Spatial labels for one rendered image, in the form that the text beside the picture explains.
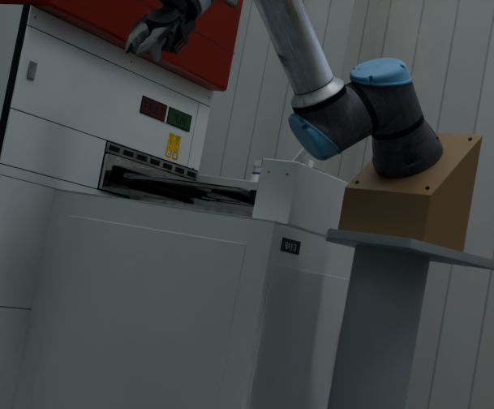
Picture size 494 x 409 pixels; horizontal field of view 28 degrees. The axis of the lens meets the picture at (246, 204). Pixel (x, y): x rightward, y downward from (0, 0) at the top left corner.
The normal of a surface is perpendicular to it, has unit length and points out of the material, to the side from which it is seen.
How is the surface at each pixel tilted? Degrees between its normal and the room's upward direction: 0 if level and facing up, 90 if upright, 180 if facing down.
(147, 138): 90
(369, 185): 46
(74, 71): 90
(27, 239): 90
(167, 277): 90
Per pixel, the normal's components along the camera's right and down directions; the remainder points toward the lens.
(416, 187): -0.36, -0.81
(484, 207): -0.70, -0.18
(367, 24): 0.69, 0.07
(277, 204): -0.49, -0.15
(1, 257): 0.85, 0.12
